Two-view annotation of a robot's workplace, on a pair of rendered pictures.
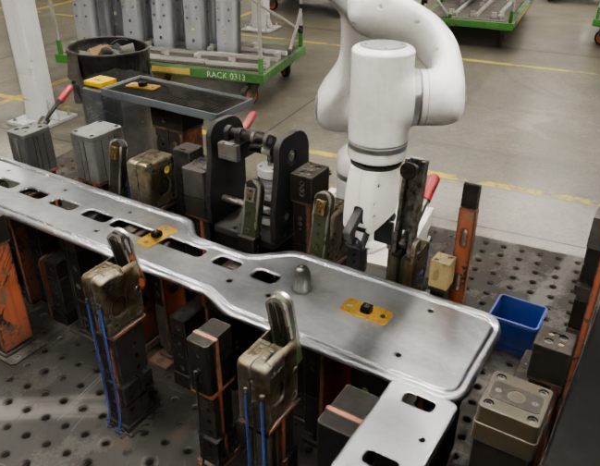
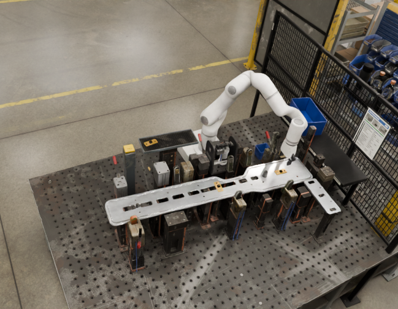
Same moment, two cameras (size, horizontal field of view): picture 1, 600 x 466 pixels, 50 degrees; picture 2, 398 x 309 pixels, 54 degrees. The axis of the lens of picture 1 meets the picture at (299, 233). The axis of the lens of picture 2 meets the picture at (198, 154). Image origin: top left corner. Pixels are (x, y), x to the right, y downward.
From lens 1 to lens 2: 2.20 m
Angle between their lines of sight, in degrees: 49
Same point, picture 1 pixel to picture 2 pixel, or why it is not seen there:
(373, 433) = (314, 192)
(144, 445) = (243, 236)
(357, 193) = (293, 151)
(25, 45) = not seen: outside the picture
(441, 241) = not seen: hidden behind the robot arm
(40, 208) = (176, 202)
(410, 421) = (315, 186)
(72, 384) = (208, 241)
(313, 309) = (273, 178)
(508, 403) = (328, 173)
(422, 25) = (295, 111)
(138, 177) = (189, 174)
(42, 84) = not seen: outside the picture
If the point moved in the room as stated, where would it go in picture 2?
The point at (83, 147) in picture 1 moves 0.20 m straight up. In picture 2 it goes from (164, 175) to (166, 152)
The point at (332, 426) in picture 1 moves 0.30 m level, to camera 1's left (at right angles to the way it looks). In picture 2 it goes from (306, 196) to (286, 225)
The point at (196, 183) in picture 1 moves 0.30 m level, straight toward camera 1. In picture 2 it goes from (206, 165) to (249, 183)
